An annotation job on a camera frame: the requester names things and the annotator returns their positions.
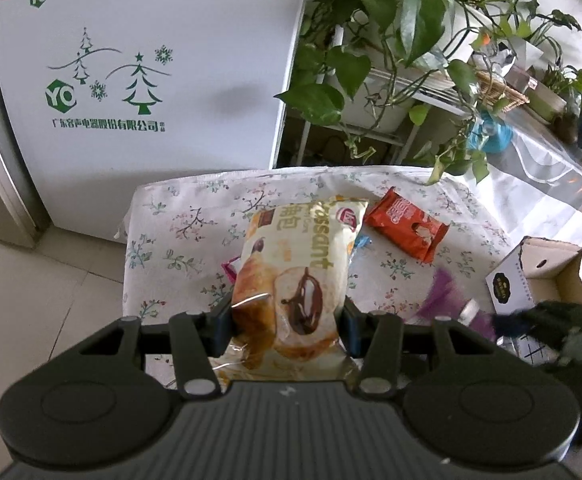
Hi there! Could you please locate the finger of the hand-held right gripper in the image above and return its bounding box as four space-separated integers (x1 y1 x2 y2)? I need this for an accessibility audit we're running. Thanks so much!
488 309 542 342

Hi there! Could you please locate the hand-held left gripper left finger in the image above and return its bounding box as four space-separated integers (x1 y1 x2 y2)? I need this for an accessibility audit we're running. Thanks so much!
78 304 234 401

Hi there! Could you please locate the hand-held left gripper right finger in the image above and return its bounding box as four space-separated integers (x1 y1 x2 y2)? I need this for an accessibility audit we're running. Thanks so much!
338 299 496 395

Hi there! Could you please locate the cardboard box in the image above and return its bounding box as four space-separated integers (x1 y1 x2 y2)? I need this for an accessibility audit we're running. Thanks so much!
486 236 582 312

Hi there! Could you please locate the blue-purple foil snack packet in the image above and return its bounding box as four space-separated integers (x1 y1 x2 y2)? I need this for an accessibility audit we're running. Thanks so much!
411 267 496 342

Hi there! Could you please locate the cream bread packet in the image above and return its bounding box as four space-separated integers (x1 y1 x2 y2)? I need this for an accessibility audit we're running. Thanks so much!
211 195 372 396

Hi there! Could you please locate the floral tablecloth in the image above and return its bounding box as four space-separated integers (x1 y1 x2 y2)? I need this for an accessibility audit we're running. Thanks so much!
113 165 528 392

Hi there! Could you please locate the orange snack packet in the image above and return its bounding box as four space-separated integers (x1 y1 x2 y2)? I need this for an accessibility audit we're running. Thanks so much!
364 187 450 264

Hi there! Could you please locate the clear plastic table cover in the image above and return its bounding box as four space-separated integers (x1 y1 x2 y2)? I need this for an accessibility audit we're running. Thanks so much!
451 105 582 233

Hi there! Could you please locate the light blue round object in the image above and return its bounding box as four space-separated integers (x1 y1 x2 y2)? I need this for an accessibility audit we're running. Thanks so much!
470 114 515 154

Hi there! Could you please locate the white metal plant stand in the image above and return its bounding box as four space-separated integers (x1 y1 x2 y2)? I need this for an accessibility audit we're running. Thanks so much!
280 25 474 167

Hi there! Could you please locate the woven basket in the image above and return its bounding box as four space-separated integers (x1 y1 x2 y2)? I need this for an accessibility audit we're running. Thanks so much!
475 70 530 111

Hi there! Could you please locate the white planter box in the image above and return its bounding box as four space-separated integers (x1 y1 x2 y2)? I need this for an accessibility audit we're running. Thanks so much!
343 0 474 132

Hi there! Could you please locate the small potted plant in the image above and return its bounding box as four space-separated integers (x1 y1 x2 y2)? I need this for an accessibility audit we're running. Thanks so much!
526 10 582 126

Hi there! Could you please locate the white refrigerator with tree print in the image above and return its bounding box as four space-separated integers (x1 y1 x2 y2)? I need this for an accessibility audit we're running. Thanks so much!
0 0 314 249

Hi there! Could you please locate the green pothos plant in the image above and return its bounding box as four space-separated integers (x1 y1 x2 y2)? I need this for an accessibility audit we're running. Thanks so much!
273 0 539 186

